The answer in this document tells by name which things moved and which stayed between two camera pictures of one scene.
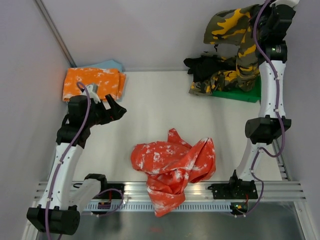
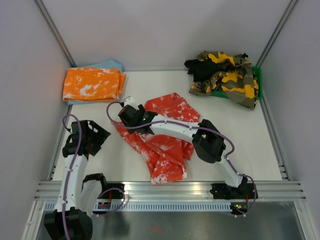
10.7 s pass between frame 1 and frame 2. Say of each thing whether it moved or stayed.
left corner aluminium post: stayed
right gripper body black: moved
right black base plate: stayed
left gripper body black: moved
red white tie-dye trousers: moved
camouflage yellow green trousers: moved
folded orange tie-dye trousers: stayed
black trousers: stayed
